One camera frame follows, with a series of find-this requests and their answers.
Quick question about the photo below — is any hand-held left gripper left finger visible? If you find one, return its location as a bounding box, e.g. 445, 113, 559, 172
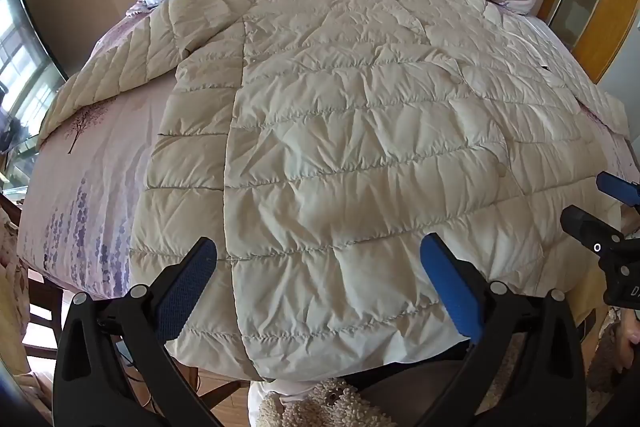
52, 236, 236, 427

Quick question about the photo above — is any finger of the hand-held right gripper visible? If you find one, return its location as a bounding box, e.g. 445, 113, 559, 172
560, 205, 628, 259
596, 171, 640, 208

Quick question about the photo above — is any beige fleece garment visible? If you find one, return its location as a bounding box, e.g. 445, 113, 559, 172
247, 377, 403, 427

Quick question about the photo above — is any pink floral bed sheet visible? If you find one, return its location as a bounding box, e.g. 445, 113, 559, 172
17, 0, 640, 338

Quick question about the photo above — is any window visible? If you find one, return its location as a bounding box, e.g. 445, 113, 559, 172
0, 0, 67, 158

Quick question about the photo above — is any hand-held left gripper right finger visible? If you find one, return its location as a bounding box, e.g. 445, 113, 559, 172
414, 233, 589, 427

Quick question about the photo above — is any person's right hand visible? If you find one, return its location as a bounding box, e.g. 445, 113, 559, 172
614, 309, 640, 375

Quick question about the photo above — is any cream quilted down jacket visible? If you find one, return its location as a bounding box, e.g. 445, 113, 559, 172
37, 0, 630, 383

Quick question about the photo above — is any wooden chair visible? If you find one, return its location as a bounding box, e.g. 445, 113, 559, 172
0, 192, 68, 358

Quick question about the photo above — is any beige floral cloth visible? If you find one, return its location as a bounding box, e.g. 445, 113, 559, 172
0, 204, 33, 380

